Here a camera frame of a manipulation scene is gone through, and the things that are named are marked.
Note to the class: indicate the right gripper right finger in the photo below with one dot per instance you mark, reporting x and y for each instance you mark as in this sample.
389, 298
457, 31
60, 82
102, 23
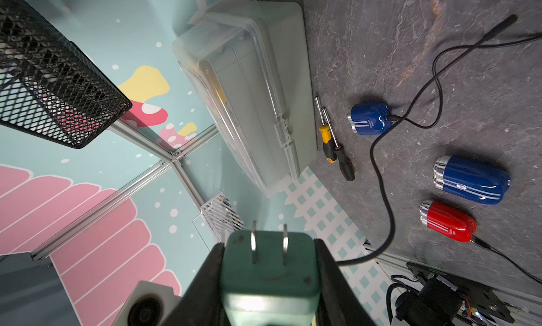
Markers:
338, 305

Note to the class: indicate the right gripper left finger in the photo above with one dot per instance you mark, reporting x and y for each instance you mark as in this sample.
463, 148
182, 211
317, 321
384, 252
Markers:
201, 304

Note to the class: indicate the green charger adapter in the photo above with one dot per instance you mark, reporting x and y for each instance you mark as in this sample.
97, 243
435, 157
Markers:
270, 278

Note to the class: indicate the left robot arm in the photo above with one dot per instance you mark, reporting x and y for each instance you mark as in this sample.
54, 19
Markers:
438, 303

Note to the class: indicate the orange black screwdriver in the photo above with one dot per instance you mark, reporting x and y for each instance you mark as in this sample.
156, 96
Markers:
346, 166

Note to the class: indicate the yellow black screwdriver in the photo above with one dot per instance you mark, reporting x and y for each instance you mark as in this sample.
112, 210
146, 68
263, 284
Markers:
325, 132

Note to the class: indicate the clear plastic storage box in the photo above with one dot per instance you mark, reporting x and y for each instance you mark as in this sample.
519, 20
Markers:
249, 65

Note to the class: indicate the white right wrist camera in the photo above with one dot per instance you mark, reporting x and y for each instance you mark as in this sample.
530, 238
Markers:
148, 305

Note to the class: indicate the white wire wall basket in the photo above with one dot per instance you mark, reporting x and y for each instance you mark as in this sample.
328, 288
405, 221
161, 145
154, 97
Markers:
217, 221

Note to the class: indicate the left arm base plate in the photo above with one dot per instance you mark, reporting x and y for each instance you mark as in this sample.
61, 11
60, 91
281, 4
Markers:
479, 296

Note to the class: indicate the black wire mesh basket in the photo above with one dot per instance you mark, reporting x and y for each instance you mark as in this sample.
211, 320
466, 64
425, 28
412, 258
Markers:
49, 88

